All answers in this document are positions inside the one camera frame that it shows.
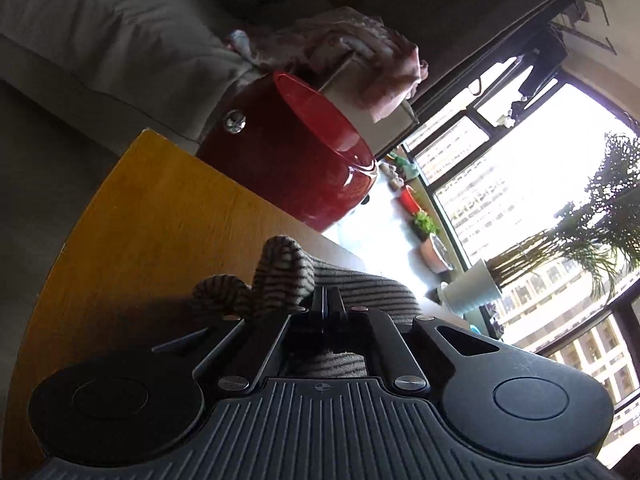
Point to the pair of small shoes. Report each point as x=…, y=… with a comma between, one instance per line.
x=394, y=177

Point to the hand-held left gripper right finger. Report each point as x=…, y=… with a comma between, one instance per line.
x=395, y=345

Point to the potted palm white pot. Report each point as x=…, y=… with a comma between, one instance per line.
x=470, y=287

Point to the grey covered sofa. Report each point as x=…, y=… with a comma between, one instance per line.
x=100, y=25

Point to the red basin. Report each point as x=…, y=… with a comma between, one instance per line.
x=409, y=199

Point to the red round stool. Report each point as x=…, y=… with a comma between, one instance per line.
x=280, y=160

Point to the pink patterned blanket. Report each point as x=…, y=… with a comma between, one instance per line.
x=340, y=40

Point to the black frame window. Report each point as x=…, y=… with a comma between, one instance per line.
x=615, y=315

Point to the grey striped garment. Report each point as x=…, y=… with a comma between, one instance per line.
x=285, y=270

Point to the hanging dark clothes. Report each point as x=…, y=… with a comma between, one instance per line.
x=537, y=70

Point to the pink bowl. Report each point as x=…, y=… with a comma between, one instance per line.
x=432, y=255

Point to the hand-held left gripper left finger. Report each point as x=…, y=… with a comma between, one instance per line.
x=260, y=345

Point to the green toy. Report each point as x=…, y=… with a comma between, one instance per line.
x=406, y=166

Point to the white sock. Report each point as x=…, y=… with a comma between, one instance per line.
x=239, y=42

